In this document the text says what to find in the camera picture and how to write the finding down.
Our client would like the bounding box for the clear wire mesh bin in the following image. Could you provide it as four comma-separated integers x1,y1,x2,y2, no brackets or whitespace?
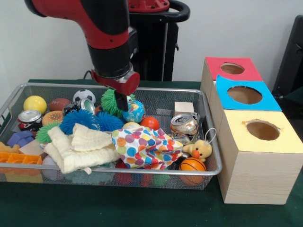
0,83,222,191

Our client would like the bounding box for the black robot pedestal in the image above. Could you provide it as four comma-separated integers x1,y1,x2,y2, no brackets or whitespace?
128,0,191,81

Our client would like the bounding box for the wooden box with three holes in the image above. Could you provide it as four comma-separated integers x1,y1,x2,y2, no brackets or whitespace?
201,57,303,205

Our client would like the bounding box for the small red ball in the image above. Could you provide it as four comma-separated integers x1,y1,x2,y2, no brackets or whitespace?
141,116,160,131

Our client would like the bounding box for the small globe print ball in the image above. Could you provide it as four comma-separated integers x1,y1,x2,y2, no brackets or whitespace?
123,100,146,123

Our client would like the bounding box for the orange toy building block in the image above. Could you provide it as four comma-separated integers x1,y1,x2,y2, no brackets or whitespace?
0,151,43,183

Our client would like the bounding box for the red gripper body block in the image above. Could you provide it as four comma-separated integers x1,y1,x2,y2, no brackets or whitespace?
91,69,141,97

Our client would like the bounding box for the crushed silver can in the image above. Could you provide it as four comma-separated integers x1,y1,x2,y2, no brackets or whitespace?
170,113,199,142

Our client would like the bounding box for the white knitted cloth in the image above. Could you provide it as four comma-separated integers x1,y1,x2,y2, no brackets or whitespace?
44,124,121,174

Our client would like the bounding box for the smooth yellow ball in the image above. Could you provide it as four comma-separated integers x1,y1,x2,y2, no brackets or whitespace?
24,96,48,114

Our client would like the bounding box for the green cloth side table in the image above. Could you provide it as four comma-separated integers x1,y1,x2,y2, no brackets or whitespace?
283,87,303,105

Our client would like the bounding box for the polka dot cloth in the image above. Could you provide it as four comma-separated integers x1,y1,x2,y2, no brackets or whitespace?
112,125,184,170

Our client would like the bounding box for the blue spiky ball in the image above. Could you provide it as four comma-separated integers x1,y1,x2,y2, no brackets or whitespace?
59,110,98,135

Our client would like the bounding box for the green spiky ball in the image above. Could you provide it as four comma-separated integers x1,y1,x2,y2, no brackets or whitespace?
100,88,135,117

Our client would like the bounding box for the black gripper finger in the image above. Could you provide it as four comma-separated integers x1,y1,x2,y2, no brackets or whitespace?
121,94,129,112
115,92,123,111

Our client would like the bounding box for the small orange basketball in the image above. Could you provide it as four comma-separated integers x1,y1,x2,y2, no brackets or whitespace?
179,157,207,186

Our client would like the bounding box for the black upright panel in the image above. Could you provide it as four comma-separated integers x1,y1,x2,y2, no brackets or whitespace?
276,15,303,102

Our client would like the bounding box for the small yellow duck toy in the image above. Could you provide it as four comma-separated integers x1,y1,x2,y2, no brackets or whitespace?
182,140,214,162

